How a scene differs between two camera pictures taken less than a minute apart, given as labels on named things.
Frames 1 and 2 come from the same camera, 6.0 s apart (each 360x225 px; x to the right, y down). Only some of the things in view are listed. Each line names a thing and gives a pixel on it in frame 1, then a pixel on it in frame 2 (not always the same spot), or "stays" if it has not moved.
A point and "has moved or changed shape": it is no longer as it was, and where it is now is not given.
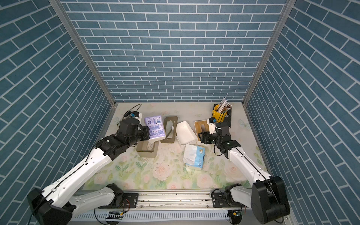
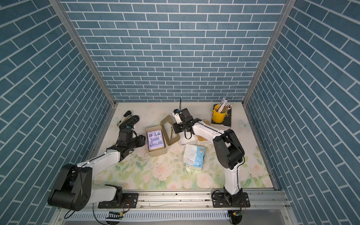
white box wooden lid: x=201 y=126 stays
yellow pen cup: x=219 y=116 stays
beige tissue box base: x=146 y=149 has moved or changed shape
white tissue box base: x=184 y=134 stays
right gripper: x=205 y=135 → x=176 y=127
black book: x=227 y=122 stays
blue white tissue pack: x=193 y=156 stays
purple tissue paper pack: x=156 y=127 → x=155 y=139
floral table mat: x=190 y=148 stays
